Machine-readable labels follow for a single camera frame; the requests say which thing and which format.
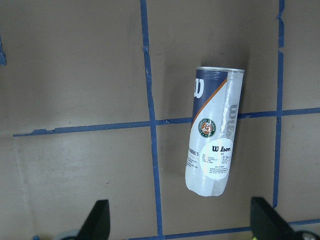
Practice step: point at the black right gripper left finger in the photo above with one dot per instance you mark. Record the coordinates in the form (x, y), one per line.
(97, 224)

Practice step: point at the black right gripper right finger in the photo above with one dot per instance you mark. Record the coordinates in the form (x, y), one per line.
(266, 223)

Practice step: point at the Wilson tennis ball can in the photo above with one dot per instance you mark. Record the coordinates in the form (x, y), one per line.
(216, 99)

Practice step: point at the brown paper table cover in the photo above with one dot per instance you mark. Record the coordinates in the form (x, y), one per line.
(96, 101)

